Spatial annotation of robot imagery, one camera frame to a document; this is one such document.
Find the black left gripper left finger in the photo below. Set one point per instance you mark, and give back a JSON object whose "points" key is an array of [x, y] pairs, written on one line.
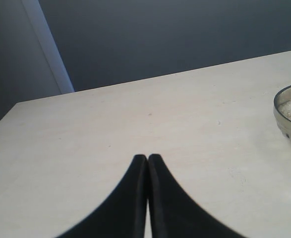
{"points": [[123, 213]]}

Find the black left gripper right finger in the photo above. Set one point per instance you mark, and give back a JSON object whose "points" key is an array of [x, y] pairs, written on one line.
{"points": [[173, 213]]}

